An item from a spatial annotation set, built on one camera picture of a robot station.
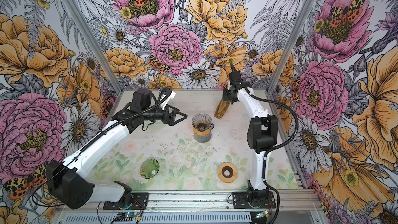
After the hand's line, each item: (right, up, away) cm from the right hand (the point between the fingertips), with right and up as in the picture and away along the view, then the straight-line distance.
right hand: (227, 100), depth 96 cm
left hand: (-25, -9, -22) cm, 34 cm away
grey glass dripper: (-15, -12, -7) cm, 21 cm away
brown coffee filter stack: (-3, -5, +4) cm, 7 cm away
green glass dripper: (-43, -36, -12) cm, 58 cm away
